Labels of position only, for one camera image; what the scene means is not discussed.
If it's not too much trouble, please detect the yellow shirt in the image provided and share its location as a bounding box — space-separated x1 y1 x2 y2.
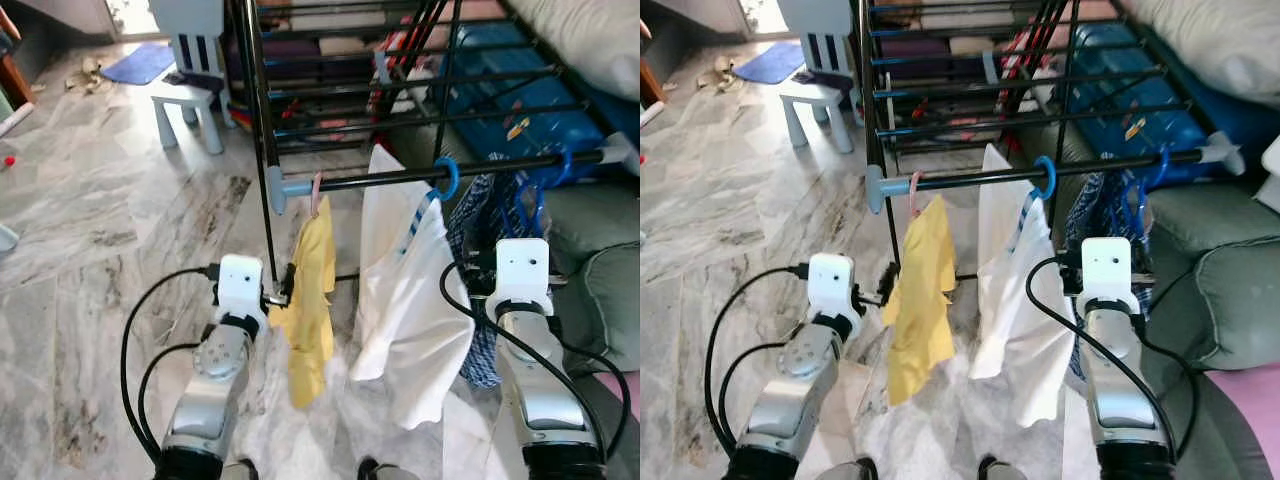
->
882 195 958 406
268 195 338 409

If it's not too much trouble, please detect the white shirt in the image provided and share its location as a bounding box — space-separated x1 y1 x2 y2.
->
968 143 1076 429
348 145 477 431

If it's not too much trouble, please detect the green leather sofa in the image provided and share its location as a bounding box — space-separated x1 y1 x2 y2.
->
1010 120 1280 480
395 120 641 480

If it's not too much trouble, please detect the black metal drying rack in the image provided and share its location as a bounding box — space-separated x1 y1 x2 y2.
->
228 0 641 281
855 0 1246 273

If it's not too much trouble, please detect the blue hard suitcase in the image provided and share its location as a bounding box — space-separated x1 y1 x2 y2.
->
1065 22 1216 161
440 22 606 161

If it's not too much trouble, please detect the white plastic child chair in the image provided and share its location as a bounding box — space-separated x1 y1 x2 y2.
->
778 0 859 156
150 0 236 156

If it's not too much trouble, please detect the grey robot right leg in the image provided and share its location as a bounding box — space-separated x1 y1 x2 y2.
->
975 455 1031 480
357 457 421 480

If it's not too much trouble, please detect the white drawer box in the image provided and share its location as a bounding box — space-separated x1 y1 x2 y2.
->
1260 135 1280 216

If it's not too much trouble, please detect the purple folded cloth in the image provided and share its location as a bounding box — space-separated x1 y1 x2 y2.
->
235 38 376 86
875 36 991 83

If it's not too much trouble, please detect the blue floor mat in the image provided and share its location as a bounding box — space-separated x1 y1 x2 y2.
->
100 42 176 86
733 40 806 86

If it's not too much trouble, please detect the white pillow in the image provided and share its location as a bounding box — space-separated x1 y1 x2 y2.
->
1120 0 1280 111
510 0 641 101

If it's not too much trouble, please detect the brown wooden furniture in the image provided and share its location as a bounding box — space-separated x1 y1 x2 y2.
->
0 10 36 106
640 20 669 106

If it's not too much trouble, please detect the beige crumpled cloth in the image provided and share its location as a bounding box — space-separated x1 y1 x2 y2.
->
697 57 741 93
65 58 111 96

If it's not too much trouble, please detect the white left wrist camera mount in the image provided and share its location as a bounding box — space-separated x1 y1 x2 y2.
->
806 253 859 319
217 254 269 321

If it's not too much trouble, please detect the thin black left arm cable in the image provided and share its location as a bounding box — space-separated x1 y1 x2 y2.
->
137 343 201 453
720 343 791 453

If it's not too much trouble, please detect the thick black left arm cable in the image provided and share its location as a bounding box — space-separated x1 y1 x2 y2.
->
704 265 811 467
119 265 217 467

